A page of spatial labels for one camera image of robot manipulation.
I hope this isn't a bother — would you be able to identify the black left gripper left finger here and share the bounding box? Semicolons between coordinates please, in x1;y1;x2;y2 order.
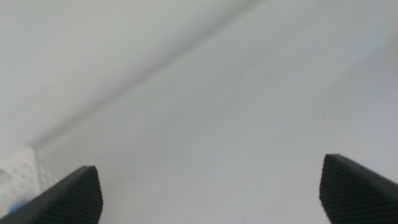
0;165;104;224

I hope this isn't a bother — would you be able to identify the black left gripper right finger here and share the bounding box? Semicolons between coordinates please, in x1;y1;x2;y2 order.
318;153;398;224

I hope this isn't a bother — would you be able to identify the white perforated plastic basket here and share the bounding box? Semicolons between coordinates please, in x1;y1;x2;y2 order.
0;145;60;217

